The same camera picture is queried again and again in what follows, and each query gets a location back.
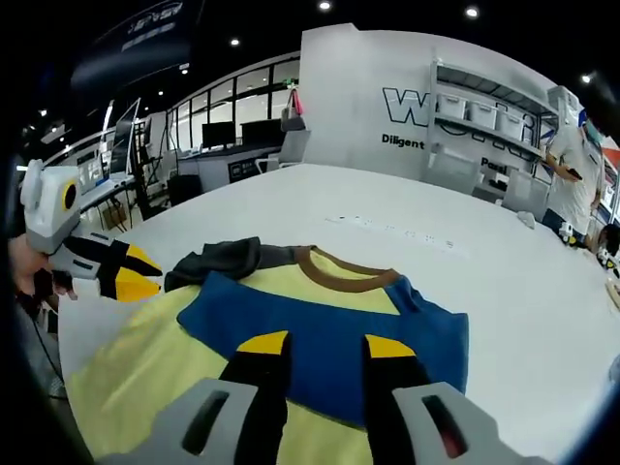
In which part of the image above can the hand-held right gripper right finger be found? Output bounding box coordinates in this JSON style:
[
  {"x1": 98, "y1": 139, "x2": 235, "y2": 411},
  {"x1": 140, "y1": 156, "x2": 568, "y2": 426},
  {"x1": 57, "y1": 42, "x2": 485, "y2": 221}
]
[{"x1": 362, "y1": 333, "x2": 559, "y2": 465}]

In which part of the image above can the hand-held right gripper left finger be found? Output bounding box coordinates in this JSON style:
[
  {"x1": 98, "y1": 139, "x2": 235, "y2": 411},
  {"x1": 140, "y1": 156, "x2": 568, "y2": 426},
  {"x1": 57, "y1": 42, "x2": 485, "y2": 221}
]
[{"x1": 95, "y1": 330, "x2": 293, "y2": 465}]

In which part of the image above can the yellow blue grey garment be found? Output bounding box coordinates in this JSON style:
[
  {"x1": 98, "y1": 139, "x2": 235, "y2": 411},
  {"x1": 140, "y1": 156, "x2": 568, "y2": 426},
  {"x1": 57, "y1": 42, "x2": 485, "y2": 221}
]
[{"x1": 65, "y1": 235, "x2": 470, "y2": 465}]

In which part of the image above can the person's left hand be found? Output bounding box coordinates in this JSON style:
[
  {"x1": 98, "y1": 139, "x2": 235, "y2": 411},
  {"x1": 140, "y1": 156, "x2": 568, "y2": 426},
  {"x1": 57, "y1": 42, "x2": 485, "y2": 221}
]
[{"x1": 8, "y1": 235, "x2": 79, "y2": 301}]

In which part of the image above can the black computer tower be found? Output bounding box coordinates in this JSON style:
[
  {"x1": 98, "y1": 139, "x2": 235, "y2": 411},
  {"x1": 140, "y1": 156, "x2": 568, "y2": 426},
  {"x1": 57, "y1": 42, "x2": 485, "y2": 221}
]
[{"x1": 169, "y1": 173, "x2": 202, "y2": 207}]

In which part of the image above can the large curved monitor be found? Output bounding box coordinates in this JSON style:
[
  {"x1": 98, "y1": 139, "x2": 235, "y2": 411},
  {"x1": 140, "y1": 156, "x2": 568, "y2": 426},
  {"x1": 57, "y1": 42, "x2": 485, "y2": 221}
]
[{"x1": 109, "y1": 98, "x2": 142, "y2": 178}]

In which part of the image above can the grey desk with dark panel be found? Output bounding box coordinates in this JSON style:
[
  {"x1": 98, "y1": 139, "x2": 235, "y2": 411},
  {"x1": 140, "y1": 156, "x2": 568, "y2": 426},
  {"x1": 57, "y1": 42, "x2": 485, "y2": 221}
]
[{"x1": 176, "y1": 144, "x2": 285, "y2": 188}]

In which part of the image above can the small black monitor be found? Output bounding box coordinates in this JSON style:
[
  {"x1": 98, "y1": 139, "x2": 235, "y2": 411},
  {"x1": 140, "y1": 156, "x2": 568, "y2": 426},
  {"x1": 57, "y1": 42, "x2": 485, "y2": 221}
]
[
  {"x1": 240, "y1": 118, "x2": 285, "y2": 147},
  {"x1": 201, "y1": 121, "x2": 236, "y2": 149}
]

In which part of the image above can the dark hanging banner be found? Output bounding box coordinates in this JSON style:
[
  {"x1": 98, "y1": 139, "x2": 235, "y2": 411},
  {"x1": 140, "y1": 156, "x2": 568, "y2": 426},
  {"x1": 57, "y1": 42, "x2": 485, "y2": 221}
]
[{"x1": 72, "y1": 0, "x2": 205, "y2": 89}]

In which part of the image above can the white office chair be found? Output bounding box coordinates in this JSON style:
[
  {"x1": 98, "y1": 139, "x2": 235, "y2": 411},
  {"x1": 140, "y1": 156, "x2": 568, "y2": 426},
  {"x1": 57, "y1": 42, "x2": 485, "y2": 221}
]
[{"x1": 255, "y1": 130, "x2": 312, "y2": 173}]

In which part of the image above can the pink and grey hanging bag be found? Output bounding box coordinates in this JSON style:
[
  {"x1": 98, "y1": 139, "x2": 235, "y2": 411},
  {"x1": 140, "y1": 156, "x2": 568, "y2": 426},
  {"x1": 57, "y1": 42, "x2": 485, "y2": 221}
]
[{"x1": 280, "y1": 89, "x2": 308, "y2": 133}]

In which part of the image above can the large translucent storage box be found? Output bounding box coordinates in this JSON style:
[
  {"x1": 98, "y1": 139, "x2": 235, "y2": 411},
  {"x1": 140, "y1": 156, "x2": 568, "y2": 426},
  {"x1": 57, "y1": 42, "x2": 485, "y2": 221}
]
[
  {"x1": 501, "y1": 169, "x2": 549, "y2": 215},
  {"x1": 430, "y1": 144, "x2": 481, "y2": 196}
]

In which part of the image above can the grey metal shelf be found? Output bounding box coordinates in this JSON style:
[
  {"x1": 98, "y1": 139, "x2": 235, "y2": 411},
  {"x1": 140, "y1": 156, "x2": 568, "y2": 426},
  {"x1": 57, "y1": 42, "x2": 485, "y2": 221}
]
[{"x1": 428, "y1": 57, "x2": 588, "y2": 162}]

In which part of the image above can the white storage bin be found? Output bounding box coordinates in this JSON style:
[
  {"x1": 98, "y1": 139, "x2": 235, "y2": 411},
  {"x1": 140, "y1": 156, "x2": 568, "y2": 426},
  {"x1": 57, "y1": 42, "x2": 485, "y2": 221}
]
[
  {"x1": 467, "y1": 99, "x2": 498, "y2": 129},
  {"x1": 438, "y1": 94, "x2": 469, "y2": 118},
  {"x1": 498, "y1": 108, "x2": 527, "y2": 140}
]

